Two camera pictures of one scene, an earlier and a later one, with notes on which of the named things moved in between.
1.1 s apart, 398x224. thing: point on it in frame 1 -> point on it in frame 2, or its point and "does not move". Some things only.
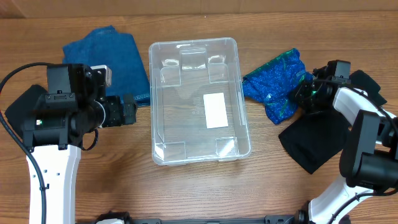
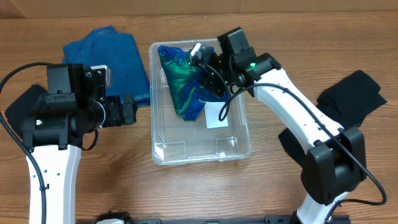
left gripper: (129, 109) does not move
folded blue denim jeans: (105, 46) does not move
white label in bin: (215, 111) does not move
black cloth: (23, 106) does not move
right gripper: (300, 96) -> (213, 78)
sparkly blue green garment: (275, 82) -> (185, 84)
